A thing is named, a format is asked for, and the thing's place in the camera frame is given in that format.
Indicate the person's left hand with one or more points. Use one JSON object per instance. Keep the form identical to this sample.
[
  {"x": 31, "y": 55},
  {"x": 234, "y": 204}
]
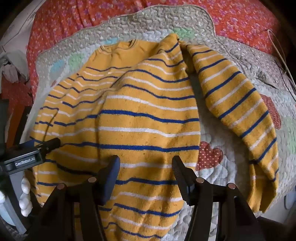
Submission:
[{"x": 25, "y": 197}]

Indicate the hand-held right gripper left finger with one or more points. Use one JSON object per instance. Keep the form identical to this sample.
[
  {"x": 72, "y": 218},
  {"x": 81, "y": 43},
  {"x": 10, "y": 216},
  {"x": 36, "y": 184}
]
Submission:
[{"x": 110, "y": 178}]

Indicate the quilted patchwork blanket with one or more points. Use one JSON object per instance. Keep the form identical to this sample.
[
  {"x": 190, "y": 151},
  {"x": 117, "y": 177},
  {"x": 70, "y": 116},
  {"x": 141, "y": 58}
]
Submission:
[{"x": 233, "y": 148}]

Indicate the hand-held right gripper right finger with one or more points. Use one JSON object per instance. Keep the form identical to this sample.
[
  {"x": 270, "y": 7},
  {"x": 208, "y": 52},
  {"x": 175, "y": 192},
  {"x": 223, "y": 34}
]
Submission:
[{"x": 182, "y": 178}]

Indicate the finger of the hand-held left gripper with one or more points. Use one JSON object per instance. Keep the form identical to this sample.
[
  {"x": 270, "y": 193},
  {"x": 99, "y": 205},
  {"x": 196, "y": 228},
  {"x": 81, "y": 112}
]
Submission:
[{"x": 49, "y": 144}]

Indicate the red floral bedsheet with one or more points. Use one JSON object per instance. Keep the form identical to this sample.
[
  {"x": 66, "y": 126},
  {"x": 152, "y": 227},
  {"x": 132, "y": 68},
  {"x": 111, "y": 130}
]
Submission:
[{"x": 242, "y": 20}]

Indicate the white crumpled cloth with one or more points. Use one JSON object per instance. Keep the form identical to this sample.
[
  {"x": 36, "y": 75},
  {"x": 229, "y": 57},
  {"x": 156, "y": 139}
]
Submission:
[{"x": 11, "y": 69}]

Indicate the yellow striped sweater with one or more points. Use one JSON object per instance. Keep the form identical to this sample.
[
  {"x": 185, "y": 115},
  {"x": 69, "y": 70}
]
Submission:
[{"x": 138, "y": 129}]

